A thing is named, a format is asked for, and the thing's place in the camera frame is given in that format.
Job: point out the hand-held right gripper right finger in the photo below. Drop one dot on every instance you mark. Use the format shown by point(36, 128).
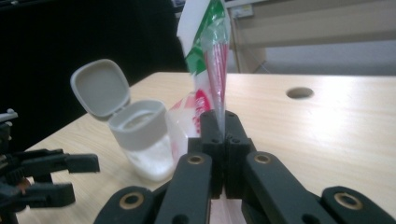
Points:
point(235, 140)

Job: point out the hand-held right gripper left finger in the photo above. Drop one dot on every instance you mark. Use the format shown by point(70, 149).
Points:
point(210, 133)

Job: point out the clear jar with grey lid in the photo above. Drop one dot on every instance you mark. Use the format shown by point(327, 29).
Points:
point(140, 130)

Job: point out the pink and white powder bag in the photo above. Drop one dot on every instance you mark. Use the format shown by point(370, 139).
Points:
point(214, 62)

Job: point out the light wooden shelf unit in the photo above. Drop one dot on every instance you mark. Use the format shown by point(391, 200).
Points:
point(311, 31)

